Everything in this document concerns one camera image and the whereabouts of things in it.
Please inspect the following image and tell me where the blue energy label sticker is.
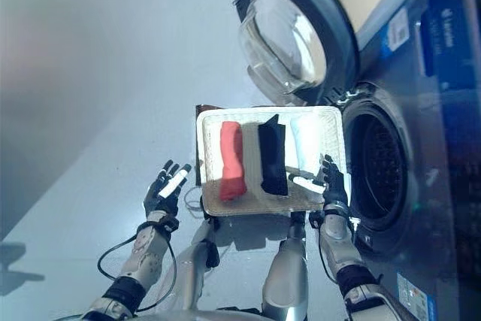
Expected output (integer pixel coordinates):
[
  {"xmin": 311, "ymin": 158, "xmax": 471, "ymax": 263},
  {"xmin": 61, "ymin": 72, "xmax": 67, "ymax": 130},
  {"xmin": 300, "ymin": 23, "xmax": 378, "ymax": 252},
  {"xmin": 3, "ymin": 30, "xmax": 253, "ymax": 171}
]
[{"xmin": 396, "ymin": 271, "xmax": 439, "ymax": 321}]

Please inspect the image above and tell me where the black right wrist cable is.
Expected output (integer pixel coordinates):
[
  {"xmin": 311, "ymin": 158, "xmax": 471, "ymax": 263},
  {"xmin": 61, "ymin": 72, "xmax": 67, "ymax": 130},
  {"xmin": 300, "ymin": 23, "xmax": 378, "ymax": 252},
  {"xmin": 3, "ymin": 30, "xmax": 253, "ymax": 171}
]
[{"xmin": 317, "ymin": 219, "xmax": 339, "ymax": 284}]

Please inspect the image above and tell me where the white wicker tray basket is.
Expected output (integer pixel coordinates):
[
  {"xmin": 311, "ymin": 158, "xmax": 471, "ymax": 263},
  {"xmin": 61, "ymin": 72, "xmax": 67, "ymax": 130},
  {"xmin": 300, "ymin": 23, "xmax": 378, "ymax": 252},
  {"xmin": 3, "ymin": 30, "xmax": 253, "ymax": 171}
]
[{"xmin": 195, "ymin": 105, "xmax": 346, "ymax": 217}]

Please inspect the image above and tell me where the white floor cable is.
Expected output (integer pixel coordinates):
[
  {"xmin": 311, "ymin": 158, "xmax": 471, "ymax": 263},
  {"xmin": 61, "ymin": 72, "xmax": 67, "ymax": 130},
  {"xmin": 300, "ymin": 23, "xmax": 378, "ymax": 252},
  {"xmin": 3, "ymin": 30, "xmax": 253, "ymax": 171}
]
[{"xmin": 183, "ymin": 187, "xmax": 204, "ymax": 213}]

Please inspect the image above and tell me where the round glass washer door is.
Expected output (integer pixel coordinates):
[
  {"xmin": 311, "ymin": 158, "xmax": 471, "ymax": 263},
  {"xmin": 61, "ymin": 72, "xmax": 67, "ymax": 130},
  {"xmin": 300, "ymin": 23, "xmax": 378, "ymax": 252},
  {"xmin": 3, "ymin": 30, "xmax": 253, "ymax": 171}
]
[{"xmin": 232, "ymin": 0, "xmax": 362, "ymax": 106}]

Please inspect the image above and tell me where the black cloth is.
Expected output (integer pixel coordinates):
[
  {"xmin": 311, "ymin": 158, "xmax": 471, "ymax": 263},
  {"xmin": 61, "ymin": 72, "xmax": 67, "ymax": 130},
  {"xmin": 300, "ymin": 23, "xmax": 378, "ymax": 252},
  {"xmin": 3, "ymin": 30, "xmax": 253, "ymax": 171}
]
[{"xmin": 257, "ymin": 114, "xmax": 289, "ymax": 198}]

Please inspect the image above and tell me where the red cloth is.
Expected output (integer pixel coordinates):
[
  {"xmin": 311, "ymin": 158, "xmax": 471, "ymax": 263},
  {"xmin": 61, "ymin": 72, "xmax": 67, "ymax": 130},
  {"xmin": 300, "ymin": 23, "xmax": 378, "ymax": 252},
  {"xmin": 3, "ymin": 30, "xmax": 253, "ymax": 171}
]
[{"xmin": 219, "ymin": 120, "xmax": 247, "ymax": 201}]

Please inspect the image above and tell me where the dark grey washing machine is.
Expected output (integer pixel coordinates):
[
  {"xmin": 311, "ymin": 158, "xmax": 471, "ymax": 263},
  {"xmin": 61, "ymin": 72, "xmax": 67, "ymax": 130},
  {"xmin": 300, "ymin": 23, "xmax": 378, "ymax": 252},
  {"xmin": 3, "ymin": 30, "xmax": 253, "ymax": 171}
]
[{"xmin": 319, "ymin": 0, "xmax": 481, "ymax": 321}]

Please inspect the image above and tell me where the white qr code sticker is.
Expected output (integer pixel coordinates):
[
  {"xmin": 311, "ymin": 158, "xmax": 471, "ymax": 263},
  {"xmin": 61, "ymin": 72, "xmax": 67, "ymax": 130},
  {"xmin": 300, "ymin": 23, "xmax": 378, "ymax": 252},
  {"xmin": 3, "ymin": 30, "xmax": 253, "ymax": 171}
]
[{"xmin": 379, "ymin": 8, "xmax": 410, "ymax": 51}]

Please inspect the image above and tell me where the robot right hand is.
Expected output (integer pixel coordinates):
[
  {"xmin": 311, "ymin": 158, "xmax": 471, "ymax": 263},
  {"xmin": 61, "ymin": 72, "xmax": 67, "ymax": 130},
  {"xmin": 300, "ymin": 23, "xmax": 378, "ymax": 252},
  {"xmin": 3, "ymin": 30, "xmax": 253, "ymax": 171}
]
[{"xmin": 287, "ymin": 153, "xmax": 350, "ymax": 211}]

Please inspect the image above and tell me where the silver robot torso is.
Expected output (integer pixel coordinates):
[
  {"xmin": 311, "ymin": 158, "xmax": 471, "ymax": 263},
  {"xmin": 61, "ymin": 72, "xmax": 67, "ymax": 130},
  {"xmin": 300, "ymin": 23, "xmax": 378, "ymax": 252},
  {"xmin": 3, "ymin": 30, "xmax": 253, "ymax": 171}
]
[{"xmin": 135, "ymin": 307, "xmax": 286, "ymax": 321}]

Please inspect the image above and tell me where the robot right leg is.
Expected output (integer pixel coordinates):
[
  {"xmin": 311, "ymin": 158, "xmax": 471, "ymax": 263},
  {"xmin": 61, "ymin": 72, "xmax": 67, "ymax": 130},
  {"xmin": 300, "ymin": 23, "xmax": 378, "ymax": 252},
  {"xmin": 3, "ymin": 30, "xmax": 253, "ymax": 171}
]
[{"xmin": 261, "ymin": 211, "xmax": 309, "ymax": 314}]

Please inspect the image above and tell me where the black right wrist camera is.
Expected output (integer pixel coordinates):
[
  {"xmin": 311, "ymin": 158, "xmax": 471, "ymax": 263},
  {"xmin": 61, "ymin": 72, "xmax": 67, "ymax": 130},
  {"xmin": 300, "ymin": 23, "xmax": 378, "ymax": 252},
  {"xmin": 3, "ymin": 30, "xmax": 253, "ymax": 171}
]
[{"xmin": 308, "ymin": 210, "xmax": 324, "ymax": 230}]

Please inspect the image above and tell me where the white cloth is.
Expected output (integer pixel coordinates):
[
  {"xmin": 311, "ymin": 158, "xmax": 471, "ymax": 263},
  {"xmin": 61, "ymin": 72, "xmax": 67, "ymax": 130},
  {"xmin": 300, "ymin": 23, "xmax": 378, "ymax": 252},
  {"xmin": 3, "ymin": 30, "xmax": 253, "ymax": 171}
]
[{"xmin": 290, "ymin": 117, "xmax": 324, "ymax": 179}]

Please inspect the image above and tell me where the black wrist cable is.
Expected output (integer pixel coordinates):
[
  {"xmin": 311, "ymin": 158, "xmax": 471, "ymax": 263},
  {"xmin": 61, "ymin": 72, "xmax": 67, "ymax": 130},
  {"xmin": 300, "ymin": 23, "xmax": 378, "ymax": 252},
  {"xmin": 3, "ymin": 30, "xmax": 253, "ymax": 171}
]
[
  {"xmin": 317, "ymin": 219, "xmax": 339, "ymax": 284},
  {"xmin": 97, "ymin": 223, "xmax": 177, "ymax": 313}
]

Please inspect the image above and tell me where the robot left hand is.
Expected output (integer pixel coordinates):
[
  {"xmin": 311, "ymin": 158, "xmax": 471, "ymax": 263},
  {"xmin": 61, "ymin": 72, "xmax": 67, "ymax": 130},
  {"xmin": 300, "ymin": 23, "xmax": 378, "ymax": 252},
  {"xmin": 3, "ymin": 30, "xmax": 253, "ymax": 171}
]
[{"xmin": 144, "ymin": 159, "xmax": 192, "ymax": 220}]

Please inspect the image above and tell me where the brown stool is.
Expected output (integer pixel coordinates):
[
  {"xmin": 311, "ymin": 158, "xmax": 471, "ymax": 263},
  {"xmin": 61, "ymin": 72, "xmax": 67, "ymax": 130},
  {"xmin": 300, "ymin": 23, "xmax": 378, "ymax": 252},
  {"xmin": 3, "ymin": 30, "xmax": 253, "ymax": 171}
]
[{"xmin": 194, "ymin": 104, "xmax": 222, "ymax": 189}]

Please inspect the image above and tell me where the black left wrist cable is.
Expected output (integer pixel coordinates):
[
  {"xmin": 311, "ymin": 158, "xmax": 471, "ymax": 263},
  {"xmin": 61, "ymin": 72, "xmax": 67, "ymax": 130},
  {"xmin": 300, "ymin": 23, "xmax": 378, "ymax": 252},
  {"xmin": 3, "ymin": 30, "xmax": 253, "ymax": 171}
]
[{"xmin": 97, "ymin": 223, "xmax": 177, "ymax": 313}]

